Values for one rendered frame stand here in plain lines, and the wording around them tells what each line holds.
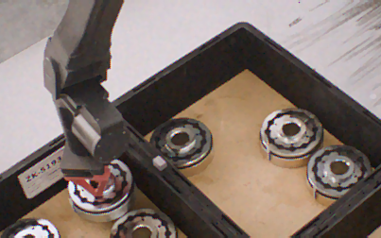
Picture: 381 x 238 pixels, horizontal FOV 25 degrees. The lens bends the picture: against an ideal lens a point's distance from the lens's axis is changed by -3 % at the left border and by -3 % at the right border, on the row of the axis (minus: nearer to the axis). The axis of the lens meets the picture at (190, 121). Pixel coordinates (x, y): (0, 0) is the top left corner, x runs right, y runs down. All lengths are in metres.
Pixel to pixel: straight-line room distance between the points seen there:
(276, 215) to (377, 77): 0.48
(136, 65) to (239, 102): 0.35
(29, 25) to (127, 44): 1.27
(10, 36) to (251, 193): 1.81
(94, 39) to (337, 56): 0.79
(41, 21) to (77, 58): 1.99
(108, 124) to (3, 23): 2.03
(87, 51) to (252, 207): 0.42
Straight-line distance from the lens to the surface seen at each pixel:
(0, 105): 1.77
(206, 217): 1.21
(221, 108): 1.48
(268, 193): 1.35
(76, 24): 1.04
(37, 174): 1.36
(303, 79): 1.40
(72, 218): 1.37
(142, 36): 1.83
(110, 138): 1.11
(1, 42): 3.03
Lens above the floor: 1.91
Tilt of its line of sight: 48 degrees down
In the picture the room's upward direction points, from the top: 10 degrees counter-clockwise
